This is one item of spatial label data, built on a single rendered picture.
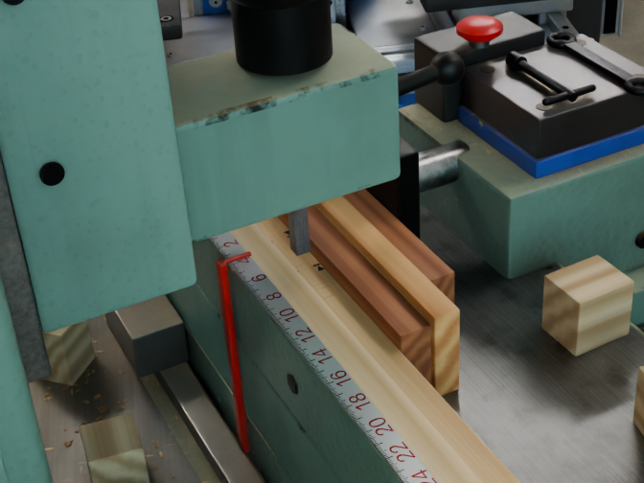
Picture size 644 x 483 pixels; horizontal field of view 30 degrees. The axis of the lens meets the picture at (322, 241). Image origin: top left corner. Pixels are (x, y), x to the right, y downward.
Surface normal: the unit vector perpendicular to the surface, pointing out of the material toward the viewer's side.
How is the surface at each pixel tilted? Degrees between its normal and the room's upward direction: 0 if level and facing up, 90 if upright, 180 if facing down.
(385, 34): 0
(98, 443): 0
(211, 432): 0
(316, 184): 90
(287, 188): 90
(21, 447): 90
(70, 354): 90
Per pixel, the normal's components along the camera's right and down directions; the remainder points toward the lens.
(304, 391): -0.89, 0.29
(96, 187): 0.45, 0.47
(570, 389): -0.06, -0.83
